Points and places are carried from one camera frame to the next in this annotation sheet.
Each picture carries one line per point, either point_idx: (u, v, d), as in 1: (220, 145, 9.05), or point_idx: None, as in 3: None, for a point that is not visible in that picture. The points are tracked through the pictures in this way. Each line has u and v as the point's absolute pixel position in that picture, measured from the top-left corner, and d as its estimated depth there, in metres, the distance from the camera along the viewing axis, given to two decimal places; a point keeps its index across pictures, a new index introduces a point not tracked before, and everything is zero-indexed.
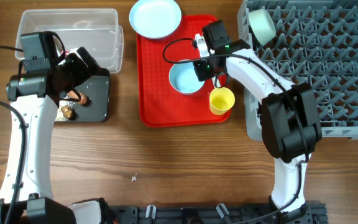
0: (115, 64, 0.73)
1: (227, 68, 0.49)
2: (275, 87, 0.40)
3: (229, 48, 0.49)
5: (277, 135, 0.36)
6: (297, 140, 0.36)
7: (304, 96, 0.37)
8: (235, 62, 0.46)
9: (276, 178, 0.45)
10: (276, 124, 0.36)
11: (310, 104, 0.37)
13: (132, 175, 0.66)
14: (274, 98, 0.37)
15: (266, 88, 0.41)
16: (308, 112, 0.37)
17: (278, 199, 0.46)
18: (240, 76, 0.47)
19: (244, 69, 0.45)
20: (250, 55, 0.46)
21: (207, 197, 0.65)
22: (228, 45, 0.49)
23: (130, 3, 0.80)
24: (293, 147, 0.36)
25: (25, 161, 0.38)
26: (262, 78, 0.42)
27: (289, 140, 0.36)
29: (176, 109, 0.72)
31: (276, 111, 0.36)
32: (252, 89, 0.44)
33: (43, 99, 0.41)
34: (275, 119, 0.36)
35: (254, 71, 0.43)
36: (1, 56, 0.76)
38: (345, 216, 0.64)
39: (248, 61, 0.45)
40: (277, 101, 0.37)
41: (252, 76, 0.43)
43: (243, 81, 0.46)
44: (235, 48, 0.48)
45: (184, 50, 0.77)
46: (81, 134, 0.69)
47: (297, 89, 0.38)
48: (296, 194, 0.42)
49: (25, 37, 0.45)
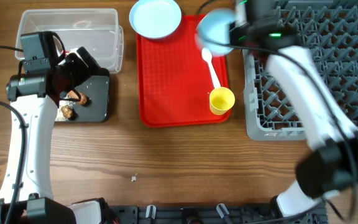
0: (115, 64, 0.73)
1: (271, 65, 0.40)
2: (331, 126, 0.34)
3: (279, 37, 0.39)
5: (321, 182, 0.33)
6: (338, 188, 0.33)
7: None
8: (286, 68, 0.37)
9: (291, 195, 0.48)
10: (324, 173, 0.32)
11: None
13: (132, 175, 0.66)
14: (329, 144, 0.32)
15: (321, 122, 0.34)
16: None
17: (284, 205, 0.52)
18: (285, 83, 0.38)
19: (298, 84, 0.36)
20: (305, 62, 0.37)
21: (207, 197, 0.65)
22: (279, 33, 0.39)
23: (130, 3, 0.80)
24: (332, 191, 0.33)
25: (25, 161, 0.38)
26: (319, 108, 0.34)
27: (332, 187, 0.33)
29: (176, 108, 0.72)
31: (328, 162, 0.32)
32: (302, 114, 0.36)
33: (43, 99, 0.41)
34: (324, 169, 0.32)
35: (311, 91, 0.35)
36: (1, 56, 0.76)
38: (345, 216, 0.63)
39: (302, 76, 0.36)
40: (332, 152, 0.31)
41: (307, 100, 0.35)
43: (291, 94, 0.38)
44: (284, 38, 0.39)
45: (184, 50, 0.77)
46: (81, 134, 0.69)
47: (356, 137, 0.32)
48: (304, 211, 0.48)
49: (25, 37, 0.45)
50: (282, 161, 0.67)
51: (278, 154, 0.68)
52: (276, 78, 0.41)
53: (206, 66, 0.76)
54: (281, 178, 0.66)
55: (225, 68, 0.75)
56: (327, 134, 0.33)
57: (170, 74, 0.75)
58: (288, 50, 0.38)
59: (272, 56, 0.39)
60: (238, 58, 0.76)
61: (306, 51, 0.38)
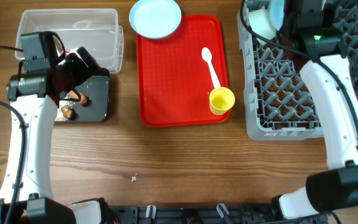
0: (115, 64, 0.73)
1: (304, 70, 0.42)
2: (357, 150, 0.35)
3: (319, 40, 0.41)
5: (335, 203, 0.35)
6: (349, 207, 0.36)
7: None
8: (321, 79, 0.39)
9: (296, 201, 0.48)
10: (342, 195, 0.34)
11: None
13: (132, 175, 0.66)
14: (352, 169, 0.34)
15: (347, 144, 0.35)
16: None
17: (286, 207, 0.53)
18: (316, 94, 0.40)
19: (329, 99, 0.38)
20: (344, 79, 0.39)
21: (207, 197, 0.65)
22: (319, 37, 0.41)
23: (130, 3, 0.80)
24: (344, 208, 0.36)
25: (25, 161, 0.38)
26: (348, 129, 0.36)
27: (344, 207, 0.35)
29: (176, 108, 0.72)
31: (348, 186, 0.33)
32: (327, 129, 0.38)
33: (43, 98, 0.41)
34: (342, 193, 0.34)
35: (342, 108, 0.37)
36: (0, 56, 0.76)
38: (345, 216, 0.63)
39: (337, 92, 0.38)
40: (354, 178, 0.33)
41: (337, 117, 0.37)
43: (318, 106, 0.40)
44: (324, 40, 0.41)
45: (184, 50, 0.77)
46: (81, 134, 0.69)
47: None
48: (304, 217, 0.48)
49: (25, 37, 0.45)
50: (282, 161, 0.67)
51: (278, 154, 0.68)
52: (306, 85, 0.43)
53: (206, 66, 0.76)
54: (281, 178, 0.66)
55: (225, 68, 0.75)
56: (351, 155, 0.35)
57: (170, 74, 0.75)
58: (327, 57, 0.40)
59: (309, 61, 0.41)
60: (238, 58, 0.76)
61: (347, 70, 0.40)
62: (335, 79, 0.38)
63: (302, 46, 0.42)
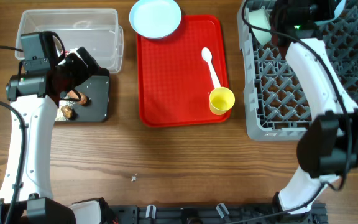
0: (115, 64, 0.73)
1: (288, 53, 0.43)
2: (337, 104, 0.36)
3: (299, 28, 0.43)
5: (319, 154, 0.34)
6: (336, 163, 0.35)
7: None
8: (300, 53, 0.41)
9: (291, 184, 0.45)
10: (325, 144, 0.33)
11: None
13: (132, 175, 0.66)
14: (331, 115, 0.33)
15: (325, 101, 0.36)
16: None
17: (284, 199, 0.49)
18: (297, 68, 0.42)
19: (307, 66, 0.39)
20: (321, 52, 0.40)
21: (207, 197, 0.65)
22: (299, 26, 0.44)
23: (130, 3, 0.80)
24: (329, 166, 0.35)
25: (25, 160, 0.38)
26: (325, 86, 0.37)
27: (329, 160, 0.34)
29: (176, 108, 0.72)
31: (330, 132, 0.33)
32: (309, 93, 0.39)
33: (43, 98, 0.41)
34: (324, 140, 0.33)
35: (319, 73, 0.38)
36: (0, 56, 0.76)
38: (345, 216, 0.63)
39: (314, 60, 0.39)
40: (335, 124, 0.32)
41: (314, 78, 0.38)
43: (300, 76, 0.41)
44: (305, 30, 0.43)
45: (183, 50, 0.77)
46: (81, 134, 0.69)
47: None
48: (305, 203, 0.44)
49: (25, 37, 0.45)
50: (282, 161, 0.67)
51: (278, 154, 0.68)
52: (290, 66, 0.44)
53: (206, 66, 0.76)
54: (281, 178, 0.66)
55: (225, 67, 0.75)
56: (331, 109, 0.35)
57: (170, 74, 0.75)
58: (307, 40, 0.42)
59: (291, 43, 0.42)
60: (238, 58, 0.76)
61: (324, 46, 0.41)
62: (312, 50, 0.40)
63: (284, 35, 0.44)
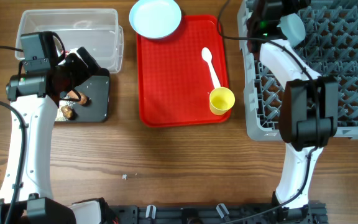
0: (115, 64, 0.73)
1: (260, 53, 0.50)
2: (302, 74, 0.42)
3: (266, 36, 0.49)
5: (293, 117, 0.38)
6: (312, 129, 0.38)
7: (328, 86, 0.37)
8: (269, 49, 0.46)
9: (284, 176, 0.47)
10: (296, 106, 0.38)
11: (332, 97, 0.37)
13: (123, 174, 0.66)
14: (298, 82, 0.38)
15: (293, 75, 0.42)
16: (329, 104, 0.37)
17: (280, 195, 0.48)
18: (269, 61, 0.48)
19: (276, 56, 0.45)
20: (286, 44, 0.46)
21: (207, 197, 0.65)
22: (266, 33, 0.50)
23: (130, 3, 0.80)
24: (306, 133, 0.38)
25: (25, 160, 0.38)
26: (291, 65, 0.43)
27: (303, 124, 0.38)
29: (176, 108, 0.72)
31: (298, 94, 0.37)
32: (282, 77, 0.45)
33: (43, 99, 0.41)
34: (294, 104, 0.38)
35: (284, 58, 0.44)
36: (0, 56, 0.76)
38: (345, 216, 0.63)
39: (281, 50, 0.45)
40: (301, 89, 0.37)
41: (283, 63, 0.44)
43: (274, 68, 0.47)
44: (272, 37, 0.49)
45: (183, 50, 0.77)
46: (81, 134, 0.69)
47: (322, 79, 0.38)
48: (301, 190, 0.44)
49: (25, 37, 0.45)
50: (282, 161, 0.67)
51: (278, 154, 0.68)
52: (267, 65, 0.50)
53: (206, 66, 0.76)
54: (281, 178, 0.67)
55: (225, 67, 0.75)
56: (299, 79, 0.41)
57: (170, 74, 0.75)
58: (275, 40, 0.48)
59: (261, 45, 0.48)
60: (238, 58, 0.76)
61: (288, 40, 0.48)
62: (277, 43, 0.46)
63: (255, 42, 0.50)
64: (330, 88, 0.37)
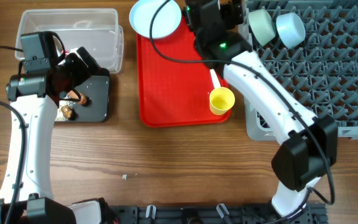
0: (115, 64, 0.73)
1: (226, 74, 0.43)
2: (295, 121, 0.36)
3: (225, 48, 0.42)
5: (298, 173, 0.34)
6: (314, 173, 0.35)
7: (329, 133, 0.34)
8: (240, 75, 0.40)
9: (281, 194, 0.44)
10: (299, 163, 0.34)
11: (332, 140, 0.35)
13: (123, 174, 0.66)
14: (296, 138, 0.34)
15: (284, 119, 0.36)
16: (328, 147, 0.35)
17: (280, 207, 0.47)
18: (240, 87, 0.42)
19: (252, 86, 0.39)
20: (257, 66, 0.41)
21: (207, 197, 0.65)
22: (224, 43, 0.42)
23: (130, 3, 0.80)
24: (310, 179, 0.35)
25: (25, 161, 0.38)
26: (276, 104, 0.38)
27: (308, 174, 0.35)
29: (175, 109, 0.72)
31: (301, 154, 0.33)
32: (265, 115, 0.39)
33: (43, 98, 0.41)
34: (299, 162, 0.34)
35: (268, 93, 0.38)
36: (0, 56, 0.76)
38: (345, 216, 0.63)
39: (255, 77, 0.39)
40: (301, 145, 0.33)
41: (265, 99, 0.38)
43: (250, 98, 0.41)
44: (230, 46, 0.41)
45: (183, 50, 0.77)
46: (81, 134, 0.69)
47: (319, 123, 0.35)
48: (301, 205, 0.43)
49: (25, 37, 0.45)
50: None
51: None
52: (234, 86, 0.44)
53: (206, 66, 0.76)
54: None
55: None
56: (294, 129, 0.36)
57: (170, 75, 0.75)
58: (242, 61, 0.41)
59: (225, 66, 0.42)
60: None
61: (254, 53, 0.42)
62: (250, 69, 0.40)
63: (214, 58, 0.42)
64: (330, 133, 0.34)
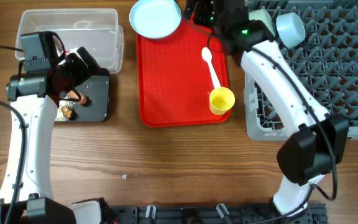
0: (115, 64, 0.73)
1: (244, 62, 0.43)
2: (307, 115, 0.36)
3: (247, 34, 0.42)
5: (302, 165, 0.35)
6: (319, 168, 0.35)
7: (339, 130, 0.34)
8: (258, 64, 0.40)
9: (284, 190, 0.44)
10: (306, 157, 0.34)
11: (342, 137, 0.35)
13: (123, 174, 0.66)
14: (306, 132, 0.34)
15: (296, 112, 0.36)
16: (337, 143, 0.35)
17: (282, 203, 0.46)
18: (257, 76, 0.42)
19: (268, 75, 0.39)
20: (276, 58, 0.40)
21: (207, 197, 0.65)
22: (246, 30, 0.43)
23: (129, 3, 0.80)
24: (314, 173, 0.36)
25: (25, 161, 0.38)
26: (291, 96, 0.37)
27: (313, 168, 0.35)
29: (176, 109, 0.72)
31: (309, 148, 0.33)
32: (278, 106, 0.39)
33: (43, 98, 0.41)
34: (306, 155, 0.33)
35: (283, 83, 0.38)
36: (0, 56, 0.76)
38: (345, 216, 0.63)
39: (273, 67, 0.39)
40: (311, 138, 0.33)
41: (279, 89, 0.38)
43: (265, 88, 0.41)
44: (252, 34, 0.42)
45: (183, 50, 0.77)
46: (81, 134, 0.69)
47: (330, 119, 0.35)
48: (302, 204, 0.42)
49: (25, 37, 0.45)
50: None
51: None
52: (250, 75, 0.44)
53: (206, 66, 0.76)
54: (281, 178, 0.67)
55: (225, 68, 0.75)
56: (305, 122, 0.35)
57: (170, 74, 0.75)
58: (263, 50, 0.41)
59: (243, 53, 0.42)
60: None
61: (275, 43, 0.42)
62: (269, 59, 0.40)
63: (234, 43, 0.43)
64: (341, 130, 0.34)
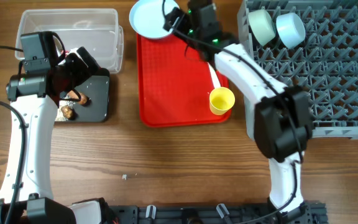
0: (115, 64, 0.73)
1: (216, 63, 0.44)
2: (267, 90, 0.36)
3: (217, 42, 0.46)
5: (269, 137, 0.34)
6: (289, 141, 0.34)
7: (298, 98, 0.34)
8: (225, 60, 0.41)
9: (275, 181, 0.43)
10: (270, 127, 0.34)
11: (304, 107, 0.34)
13: (123, 174, 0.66)
14: (266, 102, 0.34)
15: (258, 90, 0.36)
16: (299, 113, 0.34)
17: (276, 199, 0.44)
18: (227, 73, 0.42)
19: (234, 67, 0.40)
20: (240, 51, 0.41)
21: (207, 197, 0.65)
22: (217, 39, 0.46)
23: (130, 3, 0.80)
24: (286, 147, 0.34)
25: (25, 160, 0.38)
26: (254, 79, 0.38)
27: (281, 141, 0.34)
29: (175, 109, 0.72)
31: (268, 117, 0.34)
32: (245, 92, 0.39)
33: (43, 98, 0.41)
34: (267, 124, 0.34)
35: (247, 71, 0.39)
36: (1, 56, 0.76)
38: (345, 216, 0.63)
39: (237, 60, 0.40)
40: (269, 107, 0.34)
41: (243, 76, 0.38)
43: (234, 81, 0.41)
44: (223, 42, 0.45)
45: (183, 50, 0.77)
46: (81, 134, 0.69)
47: (289, 91, 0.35)
48: (294, 193, 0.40)
49: (25, 37, 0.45)
50: None
51: None
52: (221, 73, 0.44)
53: (206, 66, 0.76)
54: None
55: None
56: (265, 96, 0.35)
57: (170, 74, 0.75)
58: (230, 48, 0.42)
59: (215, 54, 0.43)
60: None
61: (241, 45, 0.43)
62: (233, 53, 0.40)
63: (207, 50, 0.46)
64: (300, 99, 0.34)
